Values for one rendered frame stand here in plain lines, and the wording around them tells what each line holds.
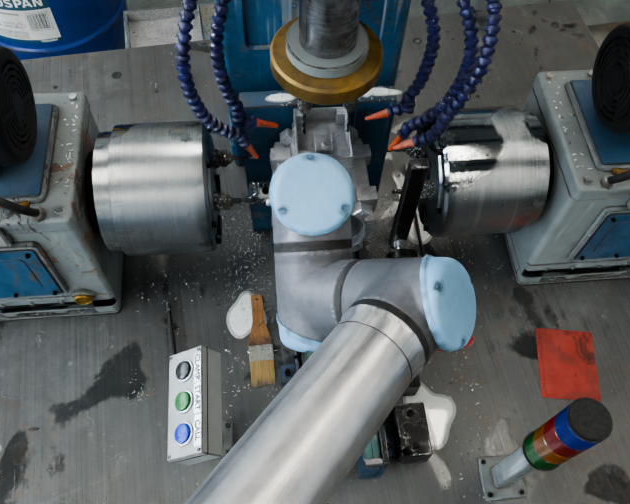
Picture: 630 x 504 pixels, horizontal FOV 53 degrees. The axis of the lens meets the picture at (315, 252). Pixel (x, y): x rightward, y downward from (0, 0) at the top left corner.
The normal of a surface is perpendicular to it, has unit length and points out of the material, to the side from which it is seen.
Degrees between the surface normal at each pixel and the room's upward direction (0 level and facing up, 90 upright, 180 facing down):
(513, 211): 73
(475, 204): 66
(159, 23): 0
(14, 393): 0
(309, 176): 25
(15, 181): 0
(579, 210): 90
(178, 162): 17
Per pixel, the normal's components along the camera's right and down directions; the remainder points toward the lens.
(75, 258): 0.09, 0.86
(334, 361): -0.18, -0.80
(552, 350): 0.03, -0.50
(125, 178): 0.07, -0.09
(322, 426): 0.36, -0.50
